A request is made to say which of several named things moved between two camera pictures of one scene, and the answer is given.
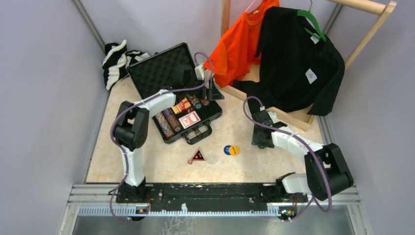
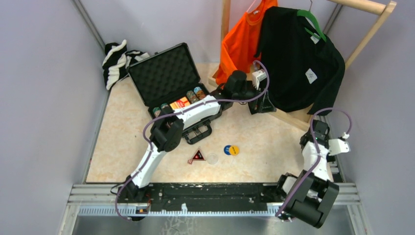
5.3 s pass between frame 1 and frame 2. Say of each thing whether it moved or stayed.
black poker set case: stayed
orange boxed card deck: stayed
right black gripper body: moved
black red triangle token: stayed
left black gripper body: moved
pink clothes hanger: stayed
